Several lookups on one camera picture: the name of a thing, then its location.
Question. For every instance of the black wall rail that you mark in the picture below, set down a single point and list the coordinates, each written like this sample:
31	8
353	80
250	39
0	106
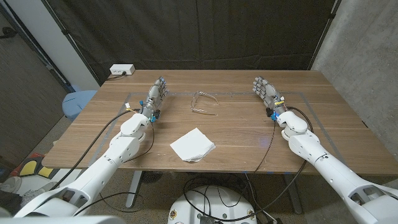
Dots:
59	77

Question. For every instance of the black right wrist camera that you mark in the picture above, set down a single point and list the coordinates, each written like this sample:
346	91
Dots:
269	112

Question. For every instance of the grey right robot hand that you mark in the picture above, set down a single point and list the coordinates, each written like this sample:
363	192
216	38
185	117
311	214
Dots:
267	91

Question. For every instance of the black backdrop stand pole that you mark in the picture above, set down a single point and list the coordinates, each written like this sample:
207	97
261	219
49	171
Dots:
326	29
66	34

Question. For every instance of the black round floor fan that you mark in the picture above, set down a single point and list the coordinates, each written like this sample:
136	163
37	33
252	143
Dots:
150	177

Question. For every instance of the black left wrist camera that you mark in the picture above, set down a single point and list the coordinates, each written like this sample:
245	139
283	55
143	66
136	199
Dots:
156	114

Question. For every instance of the white power strip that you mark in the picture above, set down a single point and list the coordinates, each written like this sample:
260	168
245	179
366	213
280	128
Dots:
122	69

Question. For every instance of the white tissue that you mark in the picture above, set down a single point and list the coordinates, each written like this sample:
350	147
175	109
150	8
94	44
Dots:
192	144

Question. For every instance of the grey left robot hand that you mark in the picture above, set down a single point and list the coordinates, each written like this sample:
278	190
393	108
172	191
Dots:
154	98

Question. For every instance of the black backdrop curtain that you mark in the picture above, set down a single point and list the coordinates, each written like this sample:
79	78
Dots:
199	31

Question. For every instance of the clear plastic glasses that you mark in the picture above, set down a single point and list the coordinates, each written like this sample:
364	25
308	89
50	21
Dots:
196	99

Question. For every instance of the light blue chair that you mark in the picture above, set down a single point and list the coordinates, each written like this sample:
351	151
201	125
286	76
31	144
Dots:
76	104

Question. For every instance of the yellow red floor mat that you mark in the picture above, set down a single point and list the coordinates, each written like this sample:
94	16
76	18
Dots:
29	168

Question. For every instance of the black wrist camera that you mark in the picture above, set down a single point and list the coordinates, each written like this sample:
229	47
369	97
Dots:
269	112
156	114

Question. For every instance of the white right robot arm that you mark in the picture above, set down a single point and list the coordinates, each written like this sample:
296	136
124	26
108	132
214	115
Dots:
311	146

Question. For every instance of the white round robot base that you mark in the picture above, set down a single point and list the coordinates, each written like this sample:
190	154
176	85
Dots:
214	205

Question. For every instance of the grey sneaker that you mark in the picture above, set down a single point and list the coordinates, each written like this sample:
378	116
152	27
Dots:
37	191

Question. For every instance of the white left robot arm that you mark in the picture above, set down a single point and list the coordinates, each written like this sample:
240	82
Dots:
121	149

